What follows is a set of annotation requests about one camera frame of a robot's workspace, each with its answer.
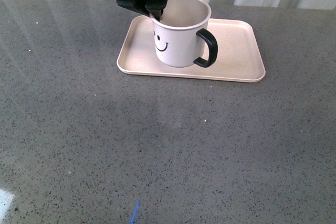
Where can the beige rectangular tray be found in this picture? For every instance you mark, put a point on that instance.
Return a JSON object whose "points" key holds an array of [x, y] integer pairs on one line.
{"points": [[238, 57]]}

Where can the white smiley mug black handle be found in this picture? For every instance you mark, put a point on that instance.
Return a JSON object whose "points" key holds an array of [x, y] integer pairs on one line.
{"points": [[181, 37]]}

